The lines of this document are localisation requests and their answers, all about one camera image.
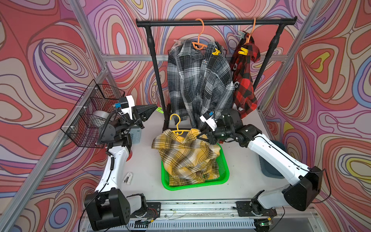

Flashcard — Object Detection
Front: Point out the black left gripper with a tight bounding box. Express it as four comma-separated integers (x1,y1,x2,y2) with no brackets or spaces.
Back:
110,109,157,137

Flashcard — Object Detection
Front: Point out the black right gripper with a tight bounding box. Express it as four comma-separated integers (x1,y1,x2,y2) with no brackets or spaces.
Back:
196,125,234,145

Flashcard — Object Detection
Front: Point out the green plastic clothespin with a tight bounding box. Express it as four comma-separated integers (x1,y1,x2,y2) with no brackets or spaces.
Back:
156,107,164,114

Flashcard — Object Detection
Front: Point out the yellow plastic hanger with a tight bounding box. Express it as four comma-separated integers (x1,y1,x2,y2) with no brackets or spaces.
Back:
170,114,189,135

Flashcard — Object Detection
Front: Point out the yellow plaid long-sleeve shirt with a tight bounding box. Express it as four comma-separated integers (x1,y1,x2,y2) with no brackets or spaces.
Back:
151,129,220,187

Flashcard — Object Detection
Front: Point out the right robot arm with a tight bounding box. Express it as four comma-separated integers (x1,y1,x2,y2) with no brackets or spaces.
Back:
200,109,323,216

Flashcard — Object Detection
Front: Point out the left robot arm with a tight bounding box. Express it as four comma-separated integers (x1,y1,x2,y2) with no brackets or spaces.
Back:
84,104,157,232

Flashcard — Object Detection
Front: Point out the grey plaid long-sleeve shirt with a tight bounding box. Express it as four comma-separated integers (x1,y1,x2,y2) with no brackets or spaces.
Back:
167,40,235,130

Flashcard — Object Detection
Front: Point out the orange hanger with grey shirt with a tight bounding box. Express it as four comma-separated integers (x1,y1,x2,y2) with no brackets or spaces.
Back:
192,18,207,50

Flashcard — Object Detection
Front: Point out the red plaid long-sleeve shirt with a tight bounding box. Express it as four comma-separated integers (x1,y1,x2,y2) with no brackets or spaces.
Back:
230,32,260,119

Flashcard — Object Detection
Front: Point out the orange hanger with red shirt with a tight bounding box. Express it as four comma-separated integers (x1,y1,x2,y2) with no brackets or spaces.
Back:
245,18,257,44

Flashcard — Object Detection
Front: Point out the light blue desk calculator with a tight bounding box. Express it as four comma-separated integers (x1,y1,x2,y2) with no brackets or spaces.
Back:
129,127,142,144

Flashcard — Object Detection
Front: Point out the green plastic basket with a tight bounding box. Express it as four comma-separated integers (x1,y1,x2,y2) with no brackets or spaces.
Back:
161,144,230,191

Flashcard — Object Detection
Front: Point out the grey tape roll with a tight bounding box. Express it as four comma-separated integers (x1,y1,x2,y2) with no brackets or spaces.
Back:
93,110,109,119

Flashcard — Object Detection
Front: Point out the white clothespin on table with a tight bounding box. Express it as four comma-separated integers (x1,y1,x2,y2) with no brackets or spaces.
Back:
123,172,133,185

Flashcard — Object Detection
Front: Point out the dark teal bin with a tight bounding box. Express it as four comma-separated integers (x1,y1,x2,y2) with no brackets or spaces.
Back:
259,140,287,179

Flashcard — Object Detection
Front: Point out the yellow clothespin on red shirt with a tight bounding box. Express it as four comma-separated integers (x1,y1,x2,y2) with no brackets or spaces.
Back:
238,47,249,56

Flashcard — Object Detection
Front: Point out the black clothes rack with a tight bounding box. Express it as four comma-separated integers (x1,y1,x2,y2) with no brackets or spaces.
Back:
136,17,297,131

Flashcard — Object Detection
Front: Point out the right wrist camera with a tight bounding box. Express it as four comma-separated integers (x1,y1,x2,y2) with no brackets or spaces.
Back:
200,111,217,131

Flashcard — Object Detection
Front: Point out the black wire basket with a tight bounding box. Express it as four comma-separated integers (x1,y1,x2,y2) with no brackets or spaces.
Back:
61,80,125,148

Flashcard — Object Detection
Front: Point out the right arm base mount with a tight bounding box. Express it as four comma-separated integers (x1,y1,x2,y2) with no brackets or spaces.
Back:
232,201,277,218

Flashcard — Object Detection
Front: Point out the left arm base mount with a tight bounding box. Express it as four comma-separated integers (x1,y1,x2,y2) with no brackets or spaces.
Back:
130,202,161,219

